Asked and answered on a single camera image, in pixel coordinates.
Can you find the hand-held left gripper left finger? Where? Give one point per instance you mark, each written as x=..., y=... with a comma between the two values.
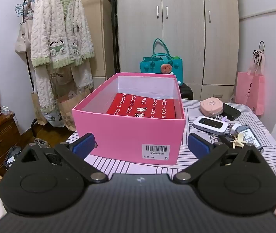
x=84, y=142

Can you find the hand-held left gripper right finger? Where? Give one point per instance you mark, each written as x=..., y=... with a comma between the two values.
x=198, y=143

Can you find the white pocket router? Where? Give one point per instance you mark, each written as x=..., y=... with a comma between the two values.
x=209, y=125

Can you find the lilac plastic charm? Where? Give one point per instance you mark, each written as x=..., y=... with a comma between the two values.
x=225, y=119

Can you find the white charger plug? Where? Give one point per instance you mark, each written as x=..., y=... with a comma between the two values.
x=235, y=128

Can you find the cream starfish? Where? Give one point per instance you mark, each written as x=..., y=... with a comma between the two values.
x=238, y=142

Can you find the pink cardboard box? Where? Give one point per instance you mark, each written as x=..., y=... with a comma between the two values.
x=128, y=136

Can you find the black power bank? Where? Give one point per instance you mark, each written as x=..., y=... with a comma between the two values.
x=231, y=111

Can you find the brown green-label paper bag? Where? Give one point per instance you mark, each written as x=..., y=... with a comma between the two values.
x=72, y=111

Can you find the white green-print plastic bag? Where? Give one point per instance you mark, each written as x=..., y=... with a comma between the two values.
x=54, y=119

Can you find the pink round case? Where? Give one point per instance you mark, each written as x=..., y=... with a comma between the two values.
x=210, y=105

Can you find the grey white sneaker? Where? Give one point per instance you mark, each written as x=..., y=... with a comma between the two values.
x=42, y=143

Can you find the black stool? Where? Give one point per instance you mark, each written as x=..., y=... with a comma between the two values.
x=186, y=92

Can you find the plain brown paper bag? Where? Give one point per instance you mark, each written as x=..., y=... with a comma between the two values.
x=37, y=109

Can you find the red printed cloth pouch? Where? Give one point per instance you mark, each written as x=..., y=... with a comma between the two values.
x=142, y=105

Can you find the pink tote bag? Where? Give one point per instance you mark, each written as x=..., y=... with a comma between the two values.
x=249, y=89

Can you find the black clothes rack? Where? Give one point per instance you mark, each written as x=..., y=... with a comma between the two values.
x=30, y=72

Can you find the teal felt handbag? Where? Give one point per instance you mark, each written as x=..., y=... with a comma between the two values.
x=152, y=64

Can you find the beige wardrobe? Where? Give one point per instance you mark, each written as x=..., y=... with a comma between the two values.
x=184, y=41

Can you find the cream fleece pajama top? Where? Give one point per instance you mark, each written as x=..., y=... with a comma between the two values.
x=55, y=29

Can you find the black metal pole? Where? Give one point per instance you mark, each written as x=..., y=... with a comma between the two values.
x=116, y=29

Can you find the canvas tote bag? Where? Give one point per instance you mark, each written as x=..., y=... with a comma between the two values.
x=22, y=41

